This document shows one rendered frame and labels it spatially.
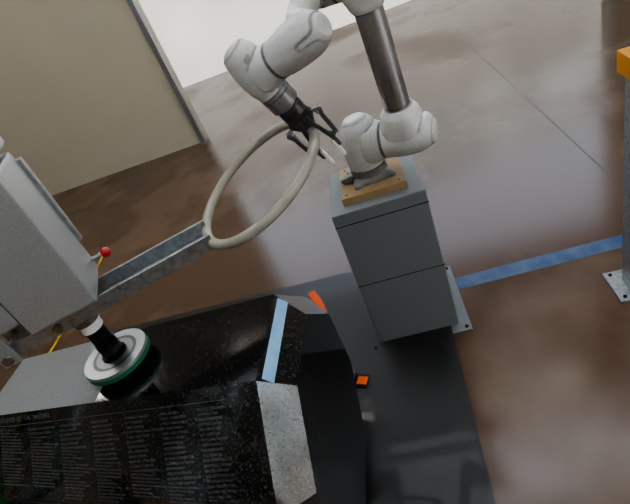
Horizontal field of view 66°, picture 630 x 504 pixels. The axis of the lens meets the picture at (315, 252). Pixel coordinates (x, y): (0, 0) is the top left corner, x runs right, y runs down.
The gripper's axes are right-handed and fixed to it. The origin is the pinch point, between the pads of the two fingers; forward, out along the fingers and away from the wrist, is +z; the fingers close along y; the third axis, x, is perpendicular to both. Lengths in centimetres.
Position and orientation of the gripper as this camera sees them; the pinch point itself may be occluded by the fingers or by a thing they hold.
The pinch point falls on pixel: (332, 151)
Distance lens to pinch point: 149.1
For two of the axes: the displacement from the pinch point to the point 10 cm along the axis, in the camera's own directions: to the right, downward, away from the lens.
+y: -7.4, 6.0, 3.0
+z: 6.5, 5.2, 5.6
